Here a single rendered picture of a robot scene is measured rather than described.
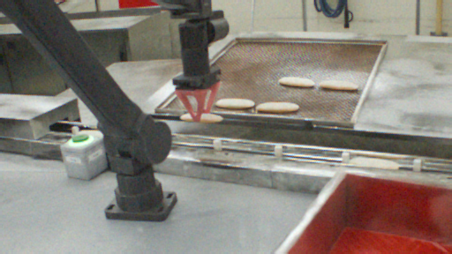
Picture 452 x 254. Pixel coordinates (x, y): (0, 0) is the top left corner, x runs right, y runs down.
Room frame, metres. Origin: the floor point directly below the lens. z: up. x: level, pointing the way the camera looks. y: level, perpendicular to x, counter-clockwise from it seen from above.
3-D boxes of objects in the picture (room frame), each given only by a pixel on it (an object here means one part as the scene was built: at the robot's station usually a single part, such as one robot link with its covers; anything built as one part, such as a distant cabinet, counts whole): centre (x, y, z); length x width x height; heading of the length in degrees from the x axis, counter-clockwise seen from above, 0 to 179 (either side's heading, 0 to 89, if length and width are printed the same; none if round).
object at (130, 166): (0.78, 0.24, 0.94); 0.09 x 0.05 x 0.10; 153
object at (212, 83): (0.97, 0.14, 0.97); 0.07 x 0.07 x 0.09; 67
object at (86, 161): (0.94, 0.41, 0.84); 0.08 x 0.08 x 0.11; 67
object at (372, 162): (0.83, -0.19, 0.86); 0.10 x 0.04 x 0.01; 67
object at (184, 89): (0.96, 0.15, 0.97); 0.07 x 0.07 x 0.09; 67
